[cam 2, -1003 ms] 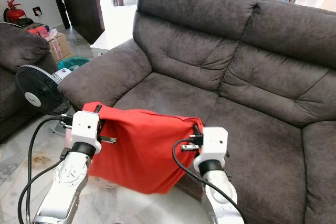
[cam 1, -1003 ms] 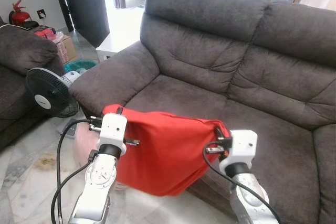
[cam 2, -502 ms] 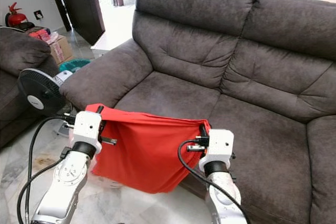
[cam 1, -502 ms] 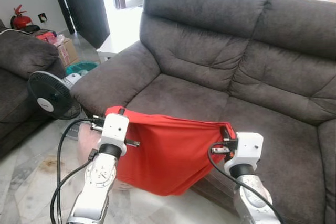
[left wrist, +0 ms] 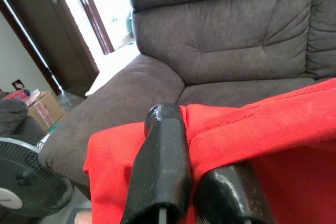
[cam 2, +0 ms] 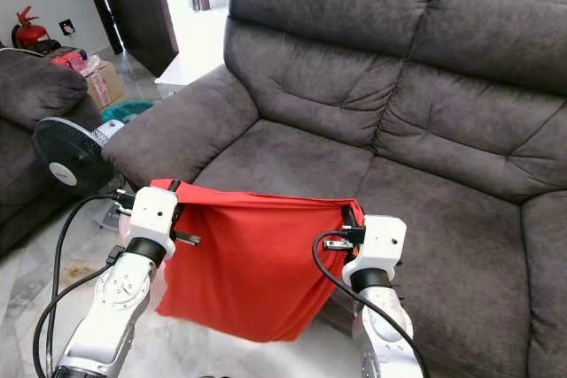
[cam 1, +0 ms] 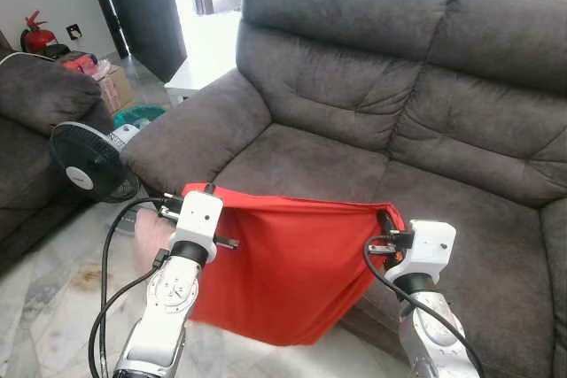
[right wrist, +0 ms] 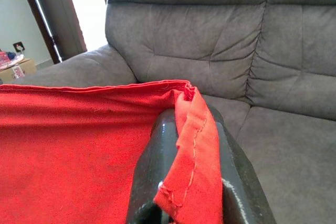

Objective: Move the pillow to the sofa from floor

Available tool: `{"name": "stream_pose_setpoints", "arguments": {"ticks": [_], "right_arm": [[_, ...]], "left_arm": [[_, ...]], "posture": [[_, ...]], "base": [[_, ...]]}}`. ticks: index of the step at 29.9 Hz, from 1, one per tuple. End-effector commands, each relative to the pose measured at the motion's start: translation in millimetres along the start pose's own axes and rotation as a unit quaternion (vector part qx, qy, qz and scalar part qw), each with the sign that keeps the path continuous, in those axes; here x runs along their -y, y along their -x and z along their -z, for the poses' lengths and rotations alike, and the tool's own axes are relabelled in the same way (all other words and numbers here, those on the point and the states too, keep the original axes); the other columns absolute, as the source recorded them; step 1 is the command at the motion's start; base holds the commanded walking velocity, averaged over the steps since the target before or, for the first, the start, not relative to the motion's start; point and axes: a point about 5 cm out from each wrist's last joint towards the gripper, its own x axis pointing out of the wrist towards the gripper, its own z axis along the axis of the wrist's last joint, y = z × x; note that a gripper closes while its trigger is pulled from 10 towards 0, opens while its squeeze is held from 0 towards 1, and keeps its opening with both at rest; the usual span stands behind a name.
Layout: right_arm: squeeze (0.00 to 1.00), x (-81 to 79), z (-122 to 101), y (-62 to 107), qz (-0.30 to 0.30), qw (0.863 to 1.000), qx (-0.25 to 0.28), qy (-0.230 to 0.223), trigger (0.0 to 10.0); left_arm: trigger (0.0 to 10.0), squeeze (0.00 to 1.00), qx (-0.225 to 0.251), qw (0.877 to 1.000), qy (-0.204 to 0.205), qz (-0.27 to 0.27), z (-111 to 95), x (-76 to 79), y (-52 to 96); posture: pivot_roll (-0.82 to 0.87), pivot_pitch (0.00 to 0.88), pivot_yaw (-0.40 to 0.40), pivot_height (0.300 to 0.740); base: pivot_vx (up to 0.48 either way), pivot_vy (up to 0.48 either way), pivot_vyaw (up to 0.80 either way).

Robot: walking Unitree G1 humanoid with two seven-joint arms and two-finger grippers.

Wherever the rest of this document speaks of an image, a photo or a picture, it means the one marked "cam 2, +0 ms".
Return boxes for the red pillow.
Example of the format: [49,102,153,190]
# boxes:
[120,179,366,343]

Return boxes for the black floor fan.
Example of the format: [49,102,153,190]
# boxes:
[33,117,129,197]

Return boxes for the dark grey two-seat sofa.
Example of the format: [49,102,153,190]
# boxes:
[102,0,567,378]

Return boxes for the dark grey long sofa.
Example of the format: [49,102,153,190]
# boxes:
[0,46,103,255]

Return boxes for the teal basket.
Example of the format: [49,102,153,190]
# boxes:
[102,99,156,124]

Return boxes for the cardboard box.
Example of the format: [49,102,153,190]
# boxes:
[84,59,129,112]

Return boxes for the white low table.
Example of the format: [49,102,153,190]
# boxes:
[155,6,231,100]

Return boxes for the pink packages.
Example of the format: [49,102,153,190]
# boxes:
[53,49,103,73]

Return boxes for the dark door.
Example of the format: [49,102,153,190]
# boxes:
[75,0,180,78]

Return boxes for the red fire extinguisher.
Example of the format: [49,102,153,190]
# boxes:
[13,6,54,50]

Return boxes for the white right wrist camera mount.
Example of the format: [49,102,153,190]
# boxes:
[359,215,407,274]

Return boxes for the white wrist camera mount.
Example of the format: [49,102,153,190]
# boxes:
[359,215,407,274]
[130,186,180,237]

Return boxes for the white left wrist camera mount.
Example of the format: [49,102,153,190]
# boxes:
[130,186,180,237]

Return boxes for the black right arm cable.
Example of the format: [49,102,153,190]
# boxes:
[312,230,431,378]

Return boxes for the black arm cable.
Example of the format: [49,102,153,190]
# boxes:
[34,192,136,378]
[312,230,431,378]

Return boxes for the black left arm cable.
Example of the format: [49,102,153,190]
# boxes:
[34,192,136,378]

